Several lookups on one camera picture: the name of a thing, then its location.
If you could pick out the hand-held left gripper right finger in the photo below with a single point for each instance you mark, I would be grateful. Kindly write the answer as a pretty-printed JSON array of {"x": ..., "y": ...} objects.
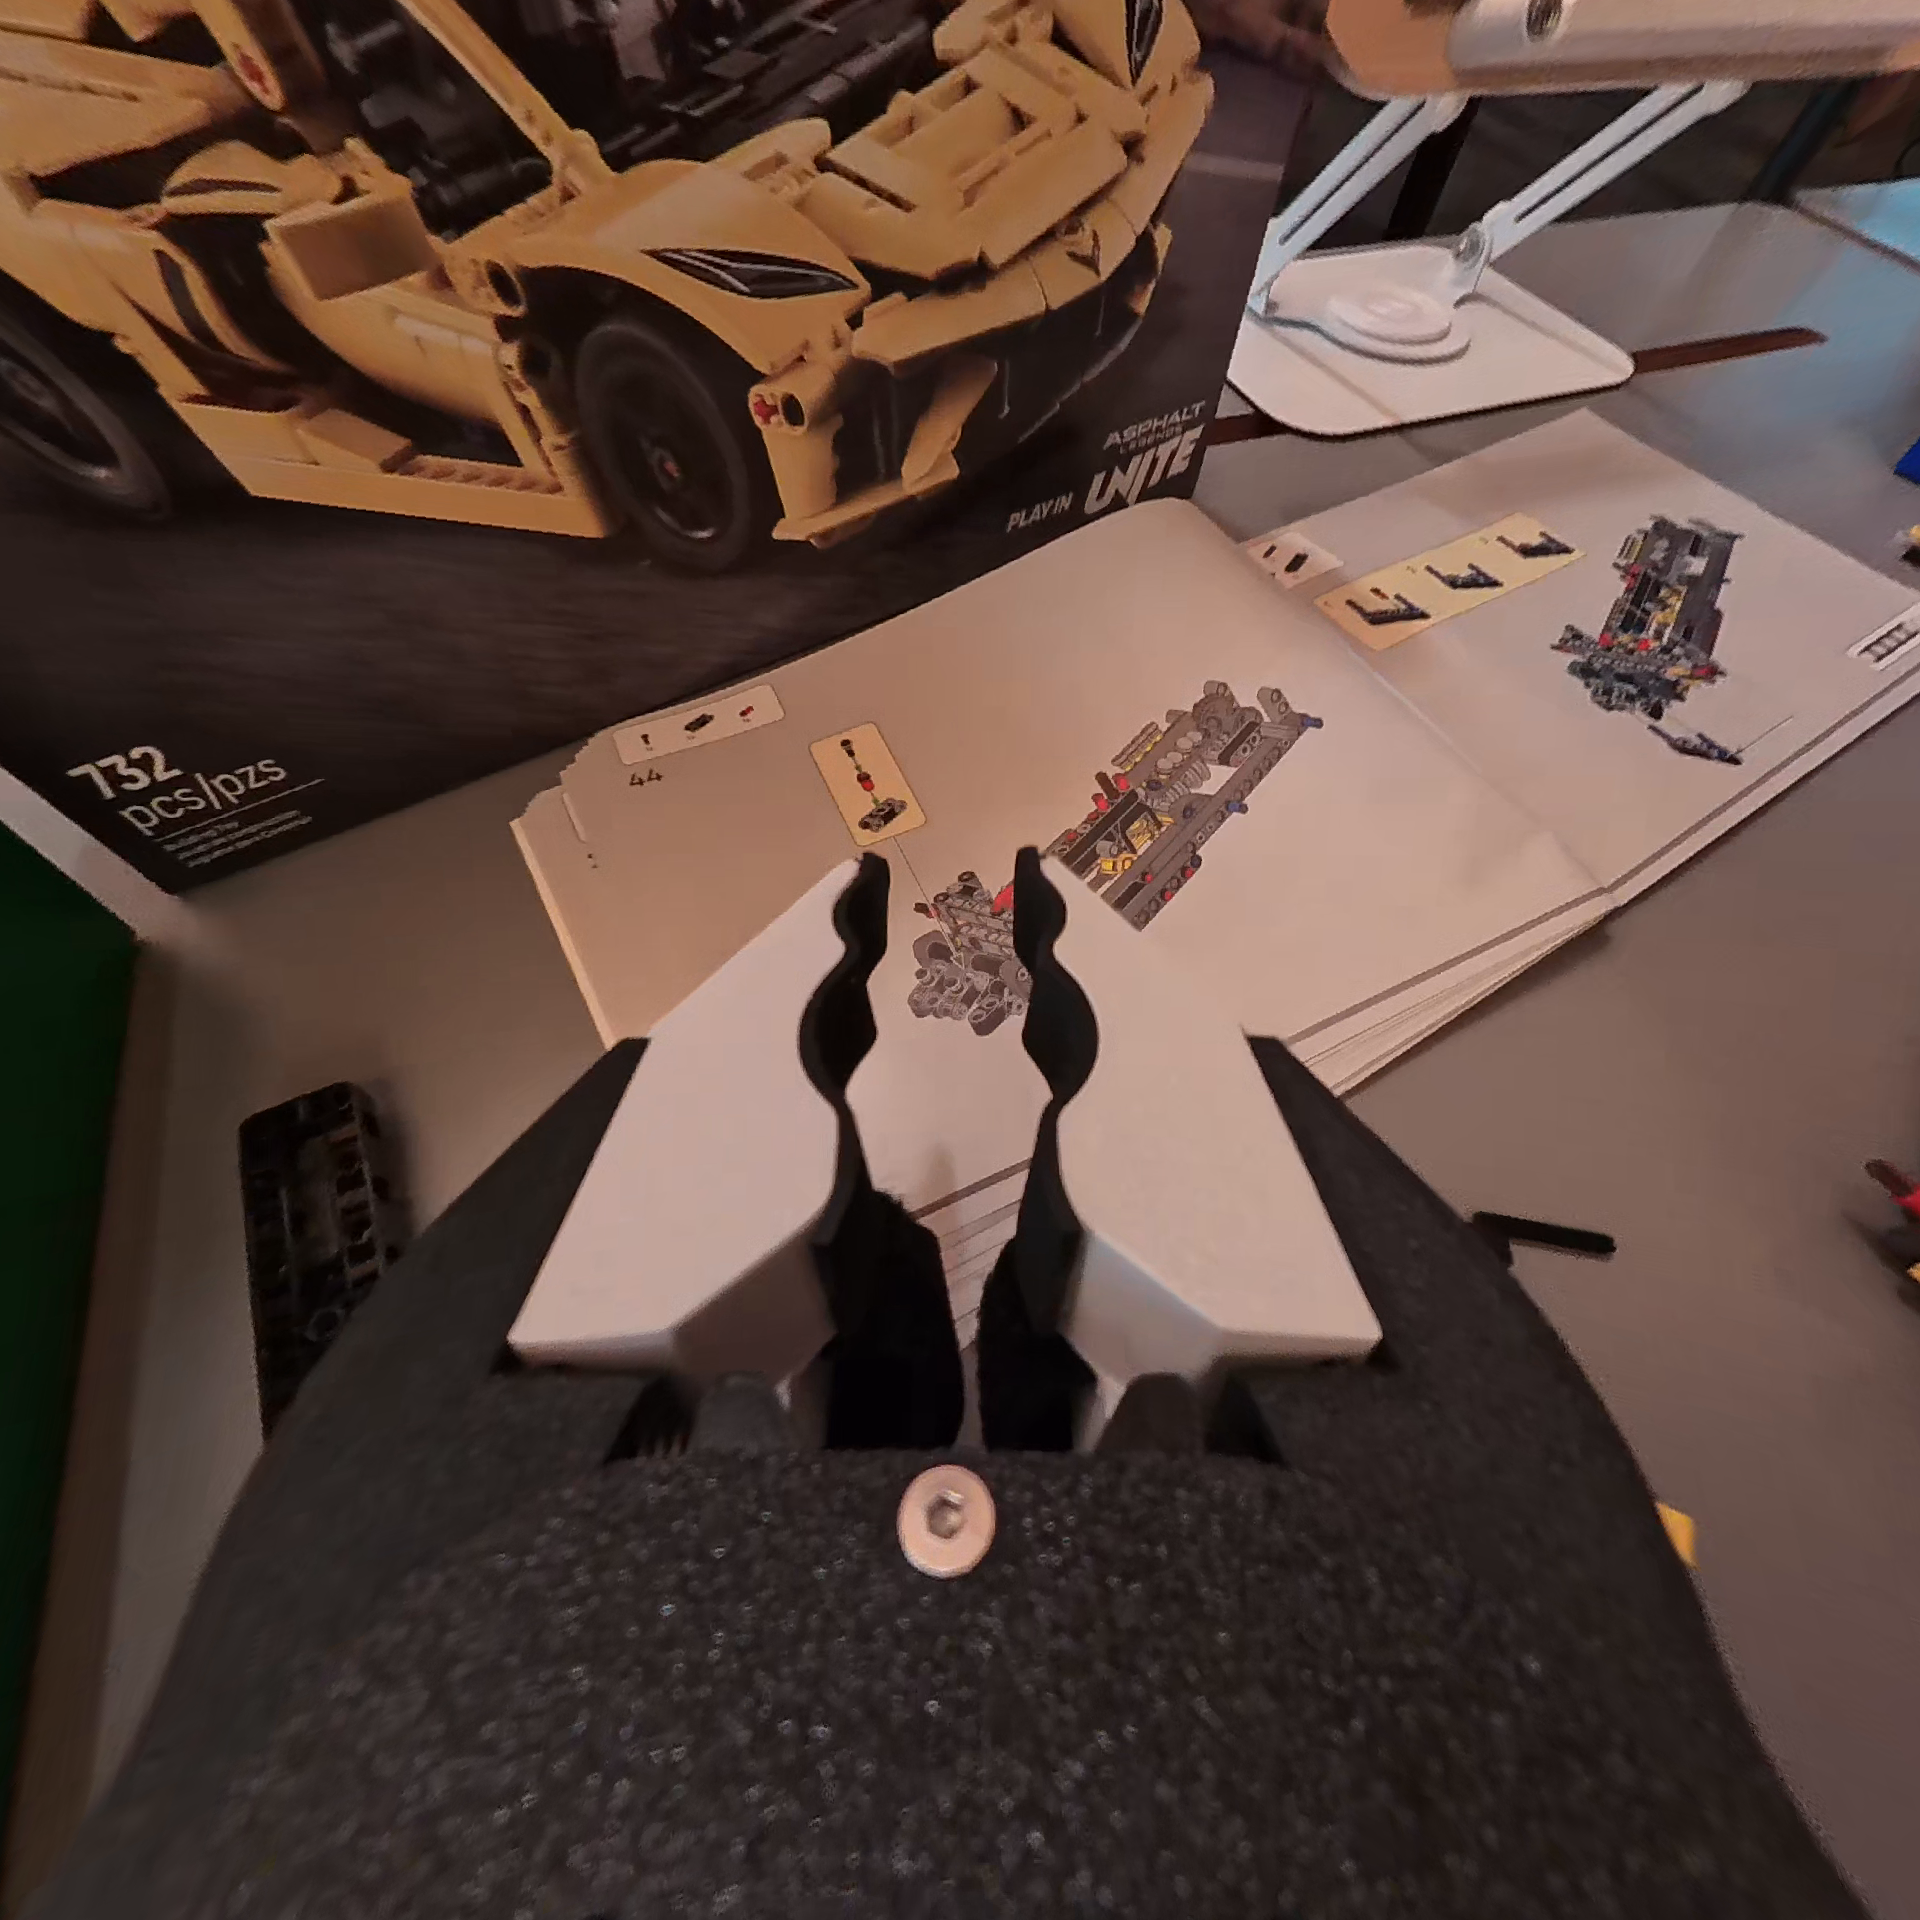
[{"x": 1215, "y": 1234}]

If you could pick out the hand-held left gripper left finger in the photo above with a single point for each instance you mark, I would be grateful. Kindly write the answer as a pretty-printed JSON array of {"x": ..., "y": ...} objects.
[{"x": 678, "y": 1234}]

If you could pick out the long lego chassis assembly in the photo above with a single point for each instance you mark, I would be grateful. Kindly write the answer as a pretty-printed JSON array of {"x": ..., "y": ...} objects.
[{"x": 1893, "y": 1202}]

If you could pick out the lego instruction sheet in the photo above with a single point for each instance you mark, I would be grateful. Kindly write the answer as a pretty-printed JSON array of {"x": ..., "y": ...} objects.
[{"x": 1727, "y": 631}]

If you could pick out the black lego axle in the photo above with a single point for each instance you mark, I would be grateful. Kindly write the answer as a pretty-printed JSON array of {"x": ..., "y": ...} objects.
[{"x": 1514, "y": 1236}]

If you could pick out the pile of black lego beams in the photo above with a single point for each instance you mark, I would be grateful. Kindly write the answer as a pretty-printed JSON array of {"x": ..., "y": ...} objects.
[{"x": 306, "y": 1234}]

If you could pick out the thick open lego instruction booklet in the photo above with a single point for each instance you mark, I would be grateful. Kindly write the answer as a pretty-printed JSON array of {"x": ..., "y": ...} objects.
[{"x": 1349, "y": 837}]

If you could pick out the lego box with yellow car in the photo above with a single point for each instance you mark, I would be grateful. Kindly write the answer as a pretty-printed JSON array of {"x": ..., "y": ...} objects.
[{"x": 448, "y": 601}]

